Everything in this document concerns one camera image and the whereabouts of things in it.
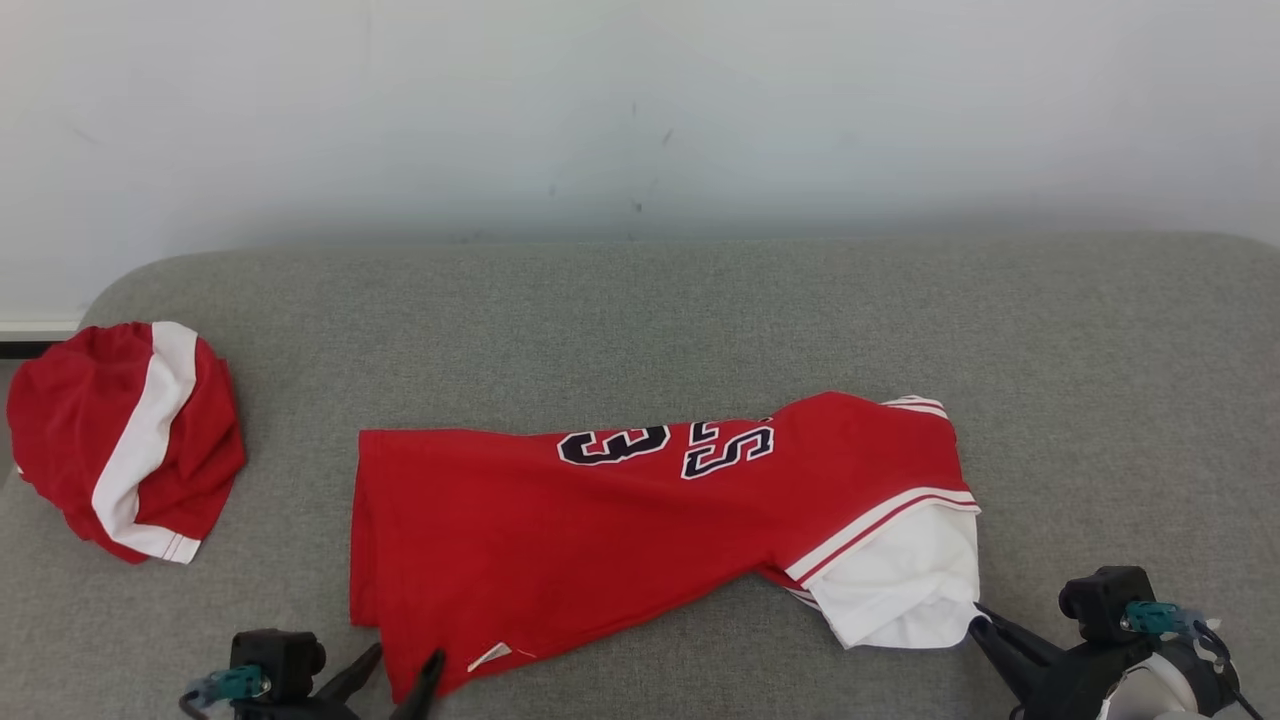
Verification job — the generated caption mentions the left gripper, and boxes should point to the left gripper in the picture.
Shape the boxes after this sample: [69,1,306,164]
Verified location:
[235,642,447,720]

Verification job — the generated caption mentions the teal right camera connector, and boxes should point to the teal right camera connector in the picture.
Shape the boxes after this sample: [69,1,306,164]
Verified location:
[1120,600,1209,641]

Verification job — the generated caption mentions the teal left camera connector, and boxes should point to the teal left camera connector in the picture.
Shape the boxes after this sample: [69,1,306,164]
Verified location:
[183,665,271,707]

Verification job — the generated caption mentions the grey fabric sofa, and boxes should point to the grey fabric sofa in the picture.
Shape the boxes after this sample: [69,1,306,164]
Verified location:
[0,232,1280,720]

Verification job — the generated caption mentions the black right camera cable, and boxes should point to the black right camera cable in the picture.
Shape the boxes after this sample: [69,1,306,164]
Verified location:
[1195,618,1263,720]

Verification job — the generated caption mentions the red jersey with number 23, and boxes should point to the red jersey with number 23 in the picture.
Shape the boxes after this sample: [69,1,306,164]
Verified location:
[348,392,983,703]

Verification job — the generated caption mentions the teal camera connector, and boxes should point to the teal camera connector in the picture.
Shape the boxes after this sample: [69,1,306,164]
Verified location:
[183,665,271,707]
[1120,600,1209,641]

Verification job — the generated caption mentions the red shorts with white stripe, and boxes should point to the red shorts with white stripe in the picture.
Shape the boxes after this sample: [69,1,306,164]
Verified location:
[5,320,247,566]

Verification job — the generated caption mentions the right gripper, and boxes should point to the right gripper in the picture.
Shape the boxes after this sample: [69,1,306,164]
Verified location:
[968,603,1247,720]

